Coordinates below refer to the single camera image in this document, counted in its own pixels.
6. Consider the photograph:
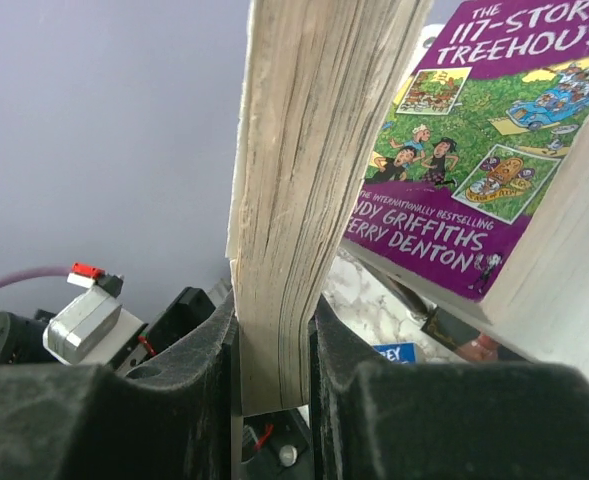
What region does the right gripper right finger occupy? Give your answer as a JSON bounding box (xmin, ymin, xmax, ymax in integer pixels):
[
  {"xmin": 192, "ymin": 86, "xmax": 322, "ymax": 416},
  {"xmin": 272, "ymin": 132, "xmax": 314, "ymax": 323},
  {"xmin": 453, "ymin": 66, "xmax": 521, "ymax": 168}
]
[{"xmin": 309, "ymin": 300, "xmax": 589, "ymax": 479}]

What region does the purple 117-Storey Treehouse book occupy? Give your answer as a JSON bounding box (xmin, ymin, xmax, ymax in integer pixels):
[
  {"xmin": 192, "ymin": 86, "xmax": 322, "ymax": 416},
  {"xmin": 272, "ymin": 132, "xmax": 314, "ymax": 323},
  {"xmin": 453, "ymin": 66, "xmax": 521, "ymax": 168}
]
[{"xmin": 345, "ymin": 1, "xmax": 589, "ymax": 302}]

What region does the blue Storey Treehouse book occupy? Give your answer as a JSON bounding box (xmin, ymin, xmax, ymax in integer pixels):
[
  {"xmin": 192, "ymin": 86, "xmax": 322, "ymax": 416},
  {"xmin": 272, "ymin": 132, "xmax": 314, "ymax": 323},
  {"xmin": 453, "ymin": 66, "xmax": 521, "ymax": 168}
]
[{"xmin": 372, "ymin": 342, "xmax": 420, "ymax": 364}]

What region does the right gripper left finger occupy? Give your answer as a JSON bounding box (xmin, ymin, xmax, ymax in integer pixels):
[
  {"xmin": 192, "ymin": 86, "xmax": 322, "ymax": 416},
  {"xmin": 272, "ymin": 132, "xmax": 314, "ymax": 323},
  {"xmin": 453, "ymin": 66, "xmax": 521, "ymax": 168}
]
[{"xmin": 0, "ymin": 298, "xmax": 239, "ymax": 479}]

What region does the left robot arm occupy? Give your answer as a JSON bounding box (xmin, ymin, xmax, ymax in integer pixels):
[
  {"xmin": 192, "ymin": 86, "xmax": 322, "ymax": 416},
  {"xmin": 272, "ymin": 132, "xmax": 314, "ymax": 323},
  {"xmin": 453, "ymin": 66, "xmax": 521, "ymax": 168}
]
[{"xmin": 0, "ymin": 284, "xmax": 229, "ymax": 375}]

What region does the yellow 130-Storey Treehouse book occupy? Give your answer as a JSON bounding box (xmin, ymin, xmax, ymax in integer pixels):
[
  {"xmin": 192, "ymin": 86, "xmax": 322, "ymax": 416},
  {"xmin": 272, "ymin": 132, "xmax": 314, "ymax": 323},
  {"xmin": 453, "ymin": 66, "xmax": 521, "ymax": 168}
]
[{"xmin": 226, "ymin": 1, "xmax": 431, "ymax": 416}]

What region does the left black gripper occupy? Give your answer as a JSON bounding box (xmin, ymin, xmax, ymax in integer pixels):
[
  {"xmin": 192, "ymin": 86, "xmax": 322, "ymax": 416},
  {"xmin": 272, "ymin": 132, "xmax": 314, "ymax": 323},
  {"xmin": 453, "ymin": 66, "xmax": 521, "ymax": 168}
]
[{"xmin": 118, "ymin": 287, "xmax": 229, "ymax": 373}]

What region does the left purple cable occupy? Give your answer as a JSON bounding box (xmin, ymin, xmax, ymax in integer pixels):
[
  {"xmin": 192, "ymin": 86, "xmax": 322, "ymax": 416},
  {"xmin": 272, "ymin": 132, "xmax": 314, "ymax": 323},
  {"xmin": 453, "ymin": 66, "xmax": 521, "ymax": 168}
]
[{"xmin": 0, "ymin": 266, "xmax": 73, "ymax": 304}]

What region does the white wooden two-tier shelf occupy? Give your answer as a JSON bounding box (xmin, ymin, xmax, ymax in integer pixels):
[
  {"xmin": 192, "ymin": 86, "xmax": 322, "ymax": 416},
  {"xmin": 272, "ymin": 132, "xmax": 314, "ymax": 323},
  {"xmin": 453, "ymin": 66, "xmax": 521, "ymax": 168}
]
[{"xmin": 391, "ymin": 116, "xmax": 589, "ymax": 377}]

